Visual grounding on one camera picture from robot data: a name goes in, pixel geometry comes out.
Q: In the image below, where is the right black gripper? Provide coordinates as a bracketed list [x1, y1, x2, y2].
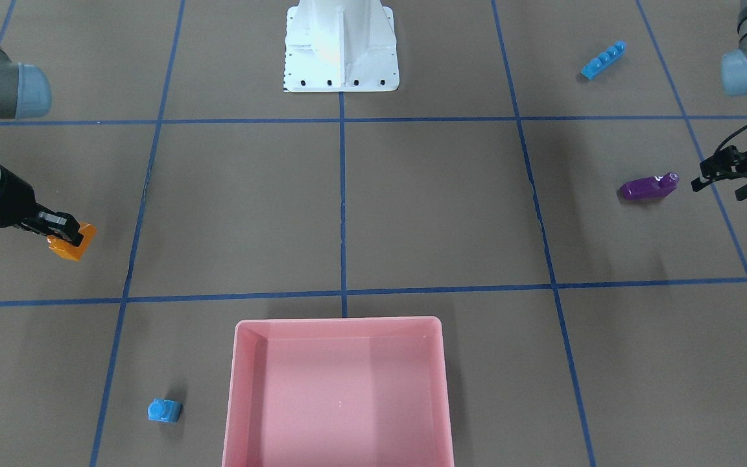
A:
[0, 165, 84, 247]

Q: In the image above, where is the orange block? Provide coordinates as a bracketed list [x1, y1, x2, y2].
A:
[45, 222, 98, 262]

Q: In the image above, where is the small blue block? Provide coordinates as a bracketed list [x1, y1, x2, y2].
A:
[147, 398, 183, 424]

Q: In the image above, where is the long blue block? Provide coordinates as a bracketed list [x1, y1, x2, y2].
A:
[580, 41, 626, 80]

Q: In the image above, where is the purple block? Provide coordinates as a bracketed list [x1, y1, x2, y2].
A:
[619, 172, 680, 201]

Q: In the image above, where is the pink plastic box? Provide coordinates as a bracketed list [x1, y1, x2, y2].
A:
[220, 316, 455, 466]

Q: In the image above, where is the white camera post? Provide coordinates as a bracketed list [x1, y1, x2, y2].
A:
[283, 1, 400, 93]

